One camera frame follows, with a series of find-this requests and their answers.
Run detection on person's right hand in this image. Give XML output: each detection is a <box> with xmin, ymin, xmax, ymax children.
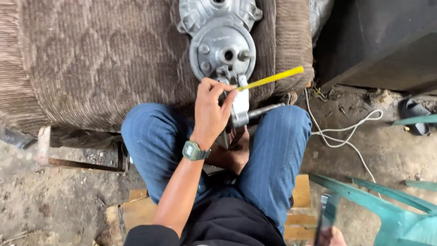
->
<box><xmin>308</xmin><ymin>227</ymin><xmax>347</xmax><ymax>246</ymax></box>

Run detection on person's left hand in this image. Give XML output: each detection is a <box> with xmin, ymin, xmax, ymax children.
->
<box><xmin>190</xmin><ymin>77</ymin><xmax>239</xmax><ymax>151</ymax></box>

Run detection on dark metal hand tool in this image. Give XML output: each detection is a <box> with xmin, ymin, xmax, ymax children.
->
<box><xmin>314</xmin><ymin>193</ymin><xmax>340</xmax><ymax>246</ymax></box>

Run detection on yellow stick tool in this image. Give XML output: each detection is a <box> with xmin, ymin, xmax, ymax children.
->
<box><xmin>236</xmin><ymin>66</ymin><xmax>304</xmax><ymax>92</ymax></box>

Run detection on green digital wristwatch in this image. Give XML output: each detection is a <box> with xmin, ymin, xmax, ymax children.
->
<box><xmin>182</xmin><ymin>140</ymin><xmax>212</xmax><ymax>161</ymax></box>

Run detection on yellow wooden stool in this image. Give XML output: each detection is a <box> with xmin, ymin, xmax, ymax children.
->
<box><xmin>95</xmin><ymin>174</ymin><xmax>319</xmax><ymax>246</ymax></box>

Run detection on grey steel shaft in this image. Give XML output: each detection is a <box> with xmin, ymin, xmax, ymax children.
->
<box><xmin>248</xmin><ymin>102</ymin><xmax>286</xmax><ymax>120</ymax></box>

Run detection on green plastic chair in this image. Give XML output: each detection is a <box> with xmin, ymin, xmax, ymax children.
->
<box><xmin>308</xmin><ymin>114</ymin><xmax>437</xmax><ymax>246</ymax></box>

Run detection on blue striped trousers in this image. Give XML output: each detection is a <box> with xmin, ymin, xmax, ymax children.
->
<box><xmin>121</xmin><ymin>103</ymin><xmax>313</xmax><ymax>237</ymax></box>

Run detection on silver metal gear casing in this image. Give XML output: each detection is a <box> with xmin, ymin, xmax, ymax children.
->
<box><xmin>176</xmin><ymin>0</ymin><xmax>264</xmax><ymax>85</ymax></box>

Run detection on black shirt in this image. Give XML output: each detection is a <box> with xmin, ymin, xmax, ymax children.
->
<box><xmin>124</xmin><ymin>196</ymin><xmax>287</xmax><ymax>246</ymax></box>

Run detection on small brown ribbed cushion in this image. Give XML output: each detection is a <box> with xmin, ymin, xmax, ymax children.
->
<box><xmin>272</xmin><ymin>0</ymin><xmax>315</xmax><ymax>97</ymax></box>

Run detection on large brown patterned cushion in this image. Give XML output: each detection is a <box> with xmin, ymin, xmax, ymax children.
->
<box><xmin>0</xmin><ymin>0</ymin><xmax>278</xmax><ymax>134</ymax></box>

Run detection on grey sack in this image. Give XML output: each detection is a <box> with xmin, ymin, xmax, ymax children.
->
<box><xmin>309</xmin><ymin>0</ymin><xmax>335</xmax><ymax>39</ymax></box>

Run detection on black sandal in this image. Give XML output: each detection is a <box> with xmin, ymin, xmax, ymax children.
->
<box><xmin>400</xmin><ymin>98</ymin><xmax>433</xmax><ymax>137</ymax></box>

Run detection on dark cabinet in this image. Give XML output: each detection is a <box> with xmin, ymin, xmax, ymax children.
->
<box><xmin>313</xmin><ymin>0</ymin><xmax>437</xmax><ymax>97</ymax></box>

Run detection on silver metal lever bracket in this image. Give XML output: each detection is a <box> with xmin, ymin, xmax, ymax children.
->
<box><xmin>229</xmin><ymin>75</ymin><xmax>250</xmax><ymax>129</ymax></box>

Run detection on white cable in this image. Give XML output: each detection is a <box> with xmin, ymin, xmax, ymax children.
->
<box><xmin>303</xmin><ymin>88</ymin><xmax>384</xmax><ymax>199</ymax></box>

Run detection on rusty metal frame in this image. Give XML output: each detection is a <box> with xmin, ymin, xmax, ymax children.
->
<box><xmin>36</xmin><ymin>125</ymin><xmax>129</xmax><ymax>173</ymax></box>

